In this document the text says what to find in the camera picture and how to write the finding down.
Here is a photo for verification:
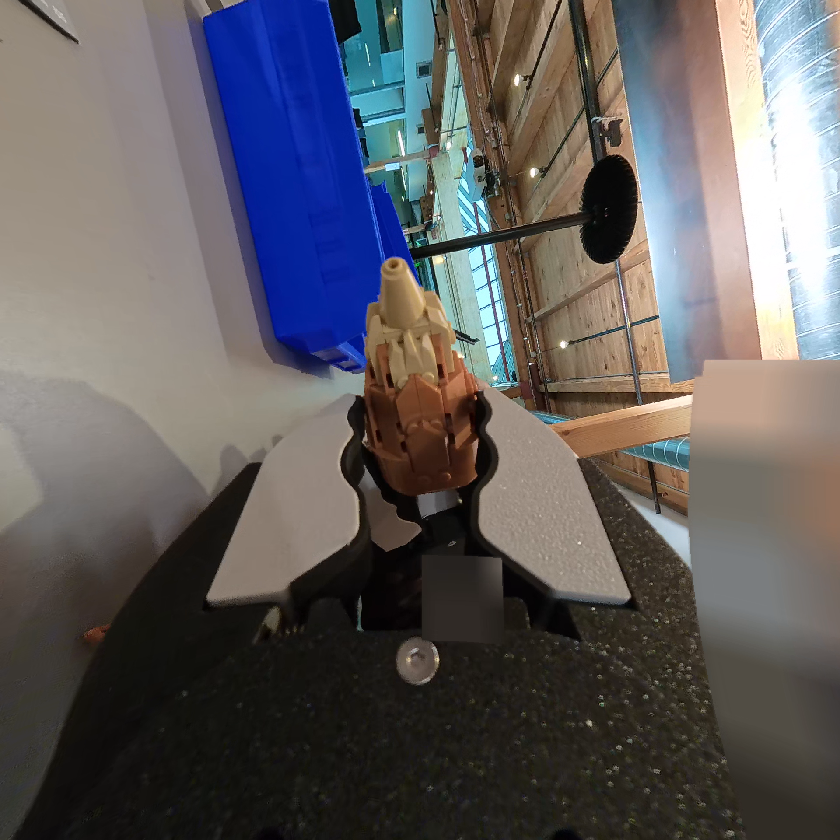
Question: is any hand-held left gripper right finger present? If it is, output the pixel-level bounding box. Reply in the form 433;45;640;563
469;392;633;606

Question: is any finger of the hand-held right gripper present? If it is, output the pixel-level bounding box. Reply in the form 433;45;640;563
360;458;422;553
417;491;469;521

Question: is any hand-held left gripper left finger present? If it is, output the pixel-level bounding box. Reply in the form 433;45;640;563
205;394;374;608

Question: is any orange brick claw model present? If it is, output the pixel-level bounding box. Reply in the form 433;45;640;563
361;257;479;494

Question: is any blue plastic bin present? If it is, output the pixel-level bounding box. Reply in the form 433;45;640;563
203;0;388;374
367;180;413;280

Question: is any grey instruction booklet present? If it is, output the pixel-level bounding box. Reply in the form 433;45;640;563
20;0;81;45

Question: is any grey desk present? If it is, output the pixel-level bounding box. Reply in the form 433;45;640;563
0;0;368;802

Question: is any wooden ceiling beam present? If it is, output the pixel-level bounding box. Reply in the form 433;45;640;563
550;394;694;460

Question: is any silver ventilation duct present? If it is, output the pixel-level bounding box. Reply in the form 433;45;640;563
753;0;840;361
528;410;691;468

